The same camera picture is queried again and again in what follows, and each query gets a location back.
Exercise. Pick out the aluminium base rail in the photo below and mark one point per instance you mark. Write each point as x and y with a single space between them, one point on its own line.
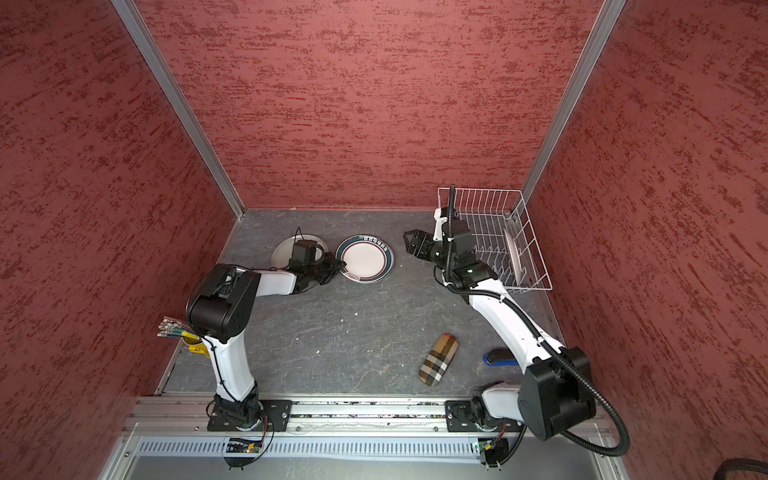
335 437

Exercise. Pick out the pink plate in rack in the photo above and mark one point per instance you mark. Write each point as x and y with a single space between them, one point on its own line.
514 257

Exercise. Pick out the plaid glasses case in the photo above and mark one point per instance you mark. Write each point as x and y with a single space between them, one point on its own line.
438 360

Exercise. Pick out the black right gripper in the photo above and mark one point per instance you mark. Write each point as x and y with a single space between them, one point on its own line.
427 238

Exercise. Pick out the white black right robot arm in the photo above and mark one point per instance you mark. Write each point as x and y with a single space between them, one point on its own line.
549 400

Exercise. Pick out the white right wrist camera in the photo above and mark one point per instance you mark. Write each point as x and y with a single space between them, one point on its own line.
441 219

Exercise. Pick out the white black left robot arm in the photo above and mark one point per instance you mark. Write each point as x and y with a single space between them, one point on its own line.
220 310

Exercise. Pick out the aluminium left corner post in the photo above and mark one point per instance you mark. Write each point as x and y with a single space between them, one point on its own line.
131 18

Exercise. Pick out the aluminium corner post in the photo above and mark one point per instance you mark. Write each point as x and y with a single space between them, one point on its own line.
131 18
601 30

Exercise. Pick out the bundle of coloured pens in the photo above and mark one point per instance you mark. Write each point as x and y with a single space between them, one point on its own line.
170 327

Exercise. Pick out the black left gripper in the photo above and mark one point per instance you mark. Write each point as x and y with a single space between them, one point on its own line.
334 267

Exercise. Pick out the white wire dish rack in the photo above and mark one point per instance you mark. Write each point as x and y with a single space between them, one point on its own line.
488 212

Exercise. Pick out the aluminium right corner post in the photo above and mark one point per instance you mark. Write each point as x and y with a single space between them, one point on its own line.
601 30

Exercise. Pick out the blue black box cutter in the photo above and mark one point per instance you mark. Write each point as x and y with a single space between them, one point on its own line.
500 357

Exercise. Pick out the white brown-rimmed plate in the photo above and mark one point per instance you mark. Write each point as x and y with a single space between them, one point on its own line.
283 252

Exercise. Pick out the green-rimmed white plate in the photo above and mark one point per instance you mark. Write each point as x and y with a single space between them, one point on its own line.
366 258

